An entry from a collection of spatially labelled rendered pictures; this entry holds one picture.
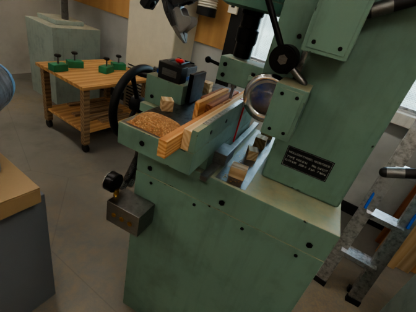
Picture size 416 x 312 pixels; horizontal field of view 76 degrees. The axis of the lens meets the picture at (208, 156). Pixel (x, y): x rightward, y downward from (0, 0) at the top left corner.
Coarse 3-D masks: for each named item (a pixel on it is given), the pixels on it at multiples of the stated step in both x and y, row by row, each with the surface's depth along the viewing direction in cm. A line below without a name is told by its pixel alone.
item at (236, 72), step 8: (224, 56) 76; (232, 56) 78; (224, 64) 76; (232, 64) 76; (240, 64) 75; (248, 64) 74; (256, 64) 75; (224, 72) 78; (232, 72) 77; (240, 72) 76; (248, 72) 75; (256, 72) 74; (224, 80) 79; (232, 80) 78; (240, 80) 76
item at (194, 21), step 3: (183, 9) 77; (186, 9) 76; (183, 12) 77; (186, 12) 76; (186, 15) 77; (189, 15) 77; (192, 18) 76; (195, 18) 76; (192, 21) 77; (195, 21) 76; (192, 24) 77; (195, 24) 77; (189, 27) 78; (192, 27) 77; (186, 30) 78; (183, 33) 78; (186, 33) 79; (186, 36) 79; (186, 39) 79; (186, 42) 78
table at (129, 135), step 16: (144, 112) 72; (160, 112) 75; (176, 112) 77; (192, 112) 80; (128, 128) 64; (128, 144) 66; (144, 144) 64; (208, 144) 66; (160, 160) 64; (176, 160) 62; (192, 160) 60
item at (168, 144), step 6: (234, 96) 90; (216, 108) 76; (204, 114) 70; (192, 120) 65; (180, 126) 60; (186, 126) 61; (174, 132) 57; (180, 132) 58; (162, 138) 54; (168, 138) 54; (174, 138) 55; (180, 138) 58; (162, 144) 54; (168, 144) 54; (174, 144) 56; (180, 144) 60; (162, 150) 54; (168, 150) 55; (174, 150) 58; (162, 156) 55
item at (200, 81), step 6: (198, 72) 84; (204, 72) 86; (192, 78) 80; (198, 78) 83; (204, 78) 87; (192, 84) 81; (198, 84) 85; (192, 90) 83; (198, 90) 87; (186, 96) 83; (192, 96) 84; (198, 96) 89; (186, 102) 84
